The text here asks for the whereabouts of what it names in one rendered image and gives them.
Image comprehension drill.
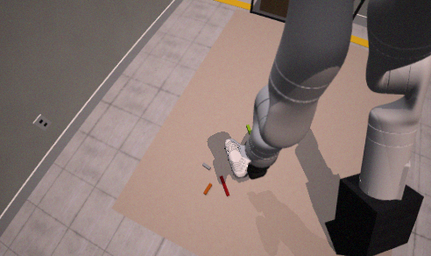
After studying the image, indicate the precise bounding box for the orange rod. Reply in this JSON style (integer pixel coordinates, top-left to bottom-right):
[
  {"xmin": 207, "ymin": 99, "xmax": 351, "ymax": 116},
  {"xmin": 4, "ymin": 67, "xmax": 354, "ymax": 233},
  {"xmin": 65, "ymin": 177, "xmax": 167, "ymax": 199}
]
[{"xmin": 203, "ymin": 183, "xmax": 212, "ymax": 195}]

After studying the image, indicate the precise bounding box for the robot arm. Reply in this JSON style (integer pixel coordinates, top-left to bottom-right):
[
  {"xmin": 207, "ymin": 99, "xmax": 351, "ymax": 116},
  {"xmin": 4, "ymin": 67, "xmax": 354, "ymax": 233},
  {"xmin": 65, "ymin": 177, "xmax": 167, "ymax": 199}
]
[{"xmin": 249, "ymin": 0, "xmax": 431, "ymax": 200}]

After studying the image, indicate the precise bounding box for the grey rod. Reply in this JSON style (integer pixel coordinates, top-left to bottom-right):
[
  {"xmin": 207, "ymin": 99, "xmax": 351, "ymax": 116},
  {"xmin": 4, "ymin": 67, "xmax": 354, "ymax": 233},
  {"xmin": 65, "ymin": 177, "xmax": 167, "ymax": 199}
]
[{"xmin": 202, "ymin": 163, "xmax": 211, "ymax": 170}]

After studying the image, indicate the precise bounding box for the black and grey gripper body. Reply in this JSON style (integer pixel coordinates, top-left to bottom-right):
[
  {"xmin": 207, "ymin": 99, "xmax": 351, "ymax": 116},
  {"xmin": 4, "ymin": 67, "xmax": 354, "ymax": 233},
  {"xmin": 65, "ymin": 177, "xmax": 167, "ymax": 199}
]
[{"xmin": 224, "ymin": 138, "xmax": 279, "ymax": 180}]

